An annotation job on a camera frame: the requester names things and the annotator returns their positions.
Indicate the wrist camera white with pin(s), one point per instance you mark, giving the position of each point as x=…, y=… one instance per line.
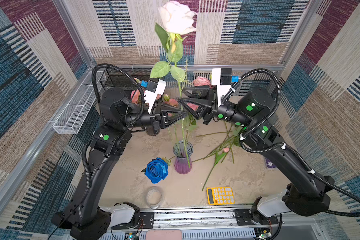
x=154, y=87
x=223, y=79

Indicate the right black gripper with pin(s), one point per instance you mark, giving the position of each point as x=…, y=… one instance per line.
x=208, y=110

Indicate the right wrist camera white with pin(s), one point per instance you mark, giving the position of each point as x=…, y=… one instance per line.
x=223, y=79

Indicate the purple blue glass vase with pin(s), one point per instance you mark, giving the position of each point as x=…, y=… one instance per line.
x=183, y=152

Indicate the pile of artificial flowers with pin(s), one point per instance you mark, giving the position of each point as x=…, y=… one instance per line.
x=221, y=151

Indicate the purple packet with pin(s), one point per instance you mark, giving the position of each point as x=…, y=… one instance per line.
x=269, y=164

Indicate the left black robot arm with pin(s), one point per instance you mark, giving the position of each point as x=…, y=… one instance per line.
x=83, y=216

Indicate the yellow calculator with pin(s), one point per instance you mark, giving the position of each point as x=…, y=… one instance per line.
x=218, y=196

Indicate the blue rose stem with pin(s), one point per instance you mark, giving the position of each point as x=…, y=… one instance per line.
x=157, y=169

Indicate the pink rose stem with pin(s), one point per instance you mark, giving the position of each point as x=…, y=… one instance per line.
x=201, y=81

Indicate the black wire shelf rack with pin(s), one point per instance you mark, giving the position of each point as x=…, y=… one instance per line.
x=115, y=79

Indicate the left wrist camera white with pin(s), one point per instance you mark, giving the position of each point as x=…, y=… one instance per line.
x=154, y=87

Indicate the clear tape roll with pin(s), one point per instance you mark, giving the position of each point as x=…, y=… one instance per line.
x=154, y=198

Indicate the white mesh wall basket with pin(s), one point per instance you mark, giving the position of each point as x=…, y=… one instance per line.
x=75, y=111

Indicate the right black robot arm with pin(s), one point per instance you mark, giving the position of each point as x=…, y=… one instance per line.
x=307, y=191

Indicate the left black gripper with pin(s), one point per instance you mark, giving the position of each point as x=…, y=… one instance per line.
x=157, y=119

